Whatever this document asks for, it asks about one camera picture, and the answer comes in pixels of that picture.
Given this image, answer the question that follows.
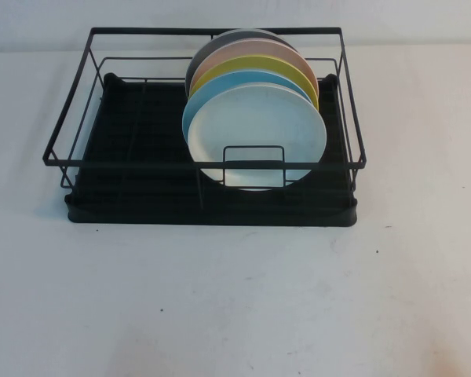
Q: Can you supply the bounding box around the white plate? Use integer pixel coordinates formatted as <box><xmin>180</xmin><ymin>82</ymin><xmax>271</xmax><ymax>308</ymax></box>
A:
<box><xmin>187</xmin><ymin>93</ymin><xmax>328</xmax><ymax>192</ymax></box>

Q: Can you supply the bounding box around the blue plate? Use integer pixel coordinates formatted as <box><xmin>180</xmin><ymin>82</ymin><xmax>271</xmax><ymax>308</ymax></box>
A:
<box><xmin>181</xmin><ymin>71</ymin><xmax>315</xmax><ymax>138</ymax></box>

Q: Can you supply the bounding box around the yellow plate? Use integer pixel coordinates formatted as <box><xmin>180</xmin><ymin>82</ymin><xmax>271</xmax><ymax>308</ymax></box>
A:
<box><xmin>188</xmin><ymin>56</ymin><xmax>320</xmax><ymax>111</ymax></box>

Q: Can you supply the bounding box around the pink plate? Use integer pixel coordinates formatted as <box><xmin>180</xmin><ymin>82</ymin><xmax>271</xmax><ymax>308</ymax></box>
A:
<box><xmin>193</xmin><ymin>38</ymin><xmax>319</xmax><ymax>95</ymax></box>

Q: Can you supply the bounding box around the dark grey plate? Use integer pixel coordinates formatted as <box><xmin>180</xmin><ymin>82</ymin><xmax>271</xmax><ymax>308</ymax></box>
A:
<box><xmin>184</xmin><ymin>28</ymin><xmax>301</xmax><ymax>95</ymax></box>

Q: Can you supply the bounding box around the black plastic drip tray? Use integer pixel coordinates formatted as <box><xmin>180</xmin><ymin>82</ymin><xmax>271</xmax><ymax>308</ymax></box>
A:
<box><xmin>64</xmin><ymin>72</ymin><xmax>358</xmax><ymax>228</ymax></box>

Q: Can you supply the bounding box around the black wire dish rack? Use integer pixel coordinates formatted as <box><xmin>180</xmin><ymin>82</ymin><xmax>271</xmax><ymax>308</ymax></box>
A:
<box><xmin>42</xmin><ymin>26</ymin><xmax>367</xmax><ymax>206</ymax></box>

